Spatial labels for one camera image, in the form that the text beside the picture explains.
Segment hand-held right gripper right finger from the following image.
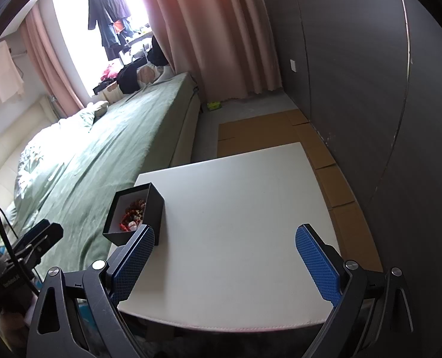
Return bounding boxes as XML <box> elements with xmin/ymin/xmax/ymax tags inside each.
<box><xmin>295</xmin><ymin>224</ymin><xmax>415</xmax><ymax>358</ymax></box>

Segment black jewelry box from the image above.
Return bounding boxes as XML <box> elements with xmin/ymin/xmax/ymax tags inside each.
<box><xmin>102</xmin><ymin>183</ymin><xmax>165</xmax><ymax>247</ymax></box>

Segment pink curtain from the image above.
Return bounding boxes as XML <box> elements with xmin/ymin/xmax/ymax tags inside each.
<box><xmin>129</xmin><ymin>0</ymin><xmax>283</xmax><ymax>102</ymax></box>
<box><xmin>20</xmin><ymin>7</ymin><xmax>84</xmax><ymax>121</ymax></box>

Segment white bed frame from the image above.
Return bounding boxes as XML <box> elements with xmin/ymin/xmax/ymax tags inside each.
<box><xmin>168</xmin><ymin>71</ymin><xmax>202</xmax><ymax>169</ymax></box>

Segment person's left hand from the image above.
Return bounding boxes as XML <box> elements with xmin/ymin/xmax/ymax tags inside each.
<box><xmin>0</xmin><ymin>304</ymin><xmax>33</xmax><ymax>348</ymax></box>

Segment crumpled green quilt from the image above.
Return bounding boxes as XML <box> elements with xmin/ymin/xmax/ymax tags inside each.
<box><xmin>62</xmin><ymin>101</ymin><xmax>110</xmax><ymax>128</ymax></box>

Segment red bead bracelet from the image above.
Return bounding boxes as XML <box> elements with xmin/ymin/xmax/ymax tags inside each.
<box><xmin>118</xmin><ymin>212</ymin><xmax>144</xmax><ymax>232</ymax></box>

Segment pile of dark clothes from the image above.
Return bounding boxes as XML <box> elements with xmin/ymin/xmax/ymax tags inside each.
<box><xmin>93</xmin><ymin>35</ymin><xmax>170</xmax><ymax>96</ymax></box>

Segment hanging dark clothes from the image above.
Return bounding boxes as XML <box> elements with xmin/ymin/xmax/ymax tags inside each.
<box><xmin>87</xmin><ymin>0</ymin><xmax>135</xmax><ymax>61</ymax></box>

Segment hanging beige towel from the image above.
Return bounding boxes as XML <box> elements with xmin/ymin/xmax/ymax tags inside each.
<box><xmin>0</xmin><ymin>41</ymin><xmax>25</xmax><ymax>104</ymax></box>

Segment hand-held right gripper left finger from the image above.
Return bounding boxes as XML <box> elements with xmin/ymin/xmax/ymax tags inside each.
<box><xmin>26</xmin><ymin>224</ymin><xmax>158</xmax><ymax>358</ymax></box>

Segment bed with green cover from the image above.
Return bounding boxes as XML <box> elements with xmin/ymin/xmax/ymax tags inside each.
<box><xmin>10</xmin><ymin>72</ymin><xmax>191</xmax><ymax>280</ymax></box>

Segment brown beaded bracelet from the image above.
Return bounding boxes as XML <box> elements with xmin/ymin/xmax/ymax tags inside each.
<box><xmin>126</xmin><ymin>199</ymin><xmax>148</xmax><ymax>217</ymax></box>

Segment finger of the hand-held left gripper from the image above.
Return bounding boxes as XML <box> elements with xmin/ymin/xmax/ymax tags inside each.
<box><xmin>11</xmin><ymin>221</ymin><xmax>64</xmax><ymax>267</ymax></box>

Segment flat cardboard sheet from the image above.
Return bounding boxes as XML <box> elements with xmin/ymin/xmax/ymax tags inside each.
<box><xmin>217</xmin><ymin>108</ymin><xmax>384</xmax><ymax>273</ymax></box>

